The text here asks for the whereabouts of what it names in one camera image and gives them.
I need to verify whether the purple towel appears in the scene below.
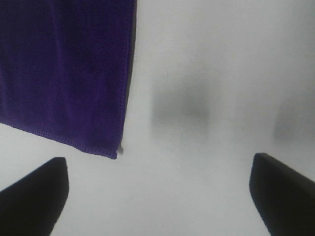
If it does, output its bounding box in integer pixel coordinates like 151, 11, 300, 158
0, 0, 135, 159

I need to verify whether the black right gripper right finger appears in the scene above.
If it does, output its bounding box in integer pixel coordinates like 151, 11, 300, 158
249, 153, 315, 236

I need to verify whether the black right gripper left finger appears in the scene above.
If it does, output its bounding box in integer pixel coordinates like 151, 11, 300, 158
0, 157, 69, 236

